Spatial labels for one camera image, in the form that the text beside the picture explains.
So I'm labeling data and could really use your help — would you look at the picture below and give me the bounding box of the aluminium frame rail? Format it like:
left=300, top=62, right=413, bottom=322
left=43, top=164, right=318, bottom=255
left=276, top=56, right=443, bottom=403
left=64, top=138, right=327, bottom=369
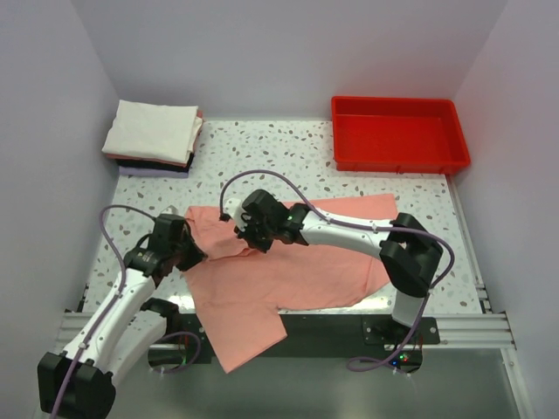
left=405, top=313, right=516, bottom=350

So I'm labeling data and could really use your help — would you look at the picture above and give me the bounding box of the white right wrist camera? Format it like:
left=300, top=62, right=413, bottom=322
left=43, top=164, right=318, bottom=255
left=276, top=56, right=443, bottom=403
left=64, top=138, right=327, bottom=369
left=224, top=198, right=245, bottom=230

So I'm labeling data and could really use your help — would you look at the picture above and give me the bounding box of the white folded t shirt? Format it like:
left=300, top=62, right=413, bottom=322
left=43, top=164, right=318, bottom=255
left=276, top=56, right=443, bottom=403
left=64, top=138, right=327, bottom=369
left=102, top=100, right=199, bottom=162

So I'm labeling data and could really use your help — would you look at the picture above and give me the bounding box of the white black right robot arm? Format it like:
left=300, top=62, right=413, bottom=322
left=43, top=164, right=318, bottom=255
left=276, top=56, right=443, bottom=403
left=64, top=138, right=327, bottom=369
left=221, top=189, right=443, bottom=343

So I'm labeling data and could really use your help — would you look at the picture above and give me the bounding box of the lavender folded t shirt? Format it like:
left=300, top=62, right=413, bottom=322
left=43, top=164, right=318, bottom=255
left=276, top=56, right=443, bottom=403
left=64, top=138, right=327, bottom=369
left=119, top=166, right=190, bottom=179

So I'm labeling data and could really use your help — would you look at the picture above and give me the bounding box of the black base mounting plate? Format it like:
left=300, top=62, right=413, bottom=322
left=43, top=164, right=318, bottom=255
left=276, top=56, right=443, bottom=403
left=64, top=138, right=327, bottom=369
left=148, top=313, right=441, bottom=367

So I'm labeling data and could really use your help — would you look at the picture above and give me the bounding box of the black folded t shirt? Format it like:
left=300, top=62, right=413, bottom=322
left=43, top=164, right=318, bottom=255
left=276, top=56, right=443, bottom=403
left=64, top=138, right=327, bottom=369
left=115, top=154, right=195, bottom=168

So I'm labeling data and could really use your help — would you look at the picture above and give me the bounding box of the red plastic tray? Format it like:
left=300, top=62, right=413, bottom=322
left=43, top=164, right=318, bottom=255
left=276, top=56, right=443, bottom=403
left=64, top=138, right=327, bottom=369
left=331, top=96, right=471, bottom=175

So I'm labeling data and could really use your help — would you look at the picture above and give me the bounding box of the salmon pink t shirt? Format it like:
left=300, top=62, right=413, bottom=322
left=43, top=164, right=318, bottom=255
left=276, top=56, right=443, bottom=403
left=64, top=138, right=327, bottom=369
left=184, top=206, right=389, bottom=373

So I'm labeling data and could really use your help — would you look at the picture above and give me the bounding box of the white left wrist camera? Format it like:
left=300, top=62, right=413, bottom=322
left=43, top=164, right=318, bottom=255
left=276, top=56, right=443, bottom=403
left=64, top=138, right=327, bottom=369
left=161, top=205, right=179, bottom=216

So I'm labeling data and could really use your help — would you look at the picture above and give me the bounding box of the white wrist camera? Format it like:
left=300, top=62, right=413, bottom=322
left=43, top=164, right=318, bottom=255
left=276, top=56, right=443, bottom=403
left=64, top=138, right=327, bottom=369
left=161, top=205, right=179, bottom=216
left=224, top=198, right=245, bottom=230

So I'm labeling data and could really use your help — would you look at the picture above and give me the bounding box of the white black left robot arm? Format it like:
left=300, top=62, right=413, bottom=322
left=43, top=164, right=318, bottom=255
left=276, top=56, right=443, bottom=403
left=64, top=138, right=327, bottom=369
left=38, top=214, right=205, bottom=418

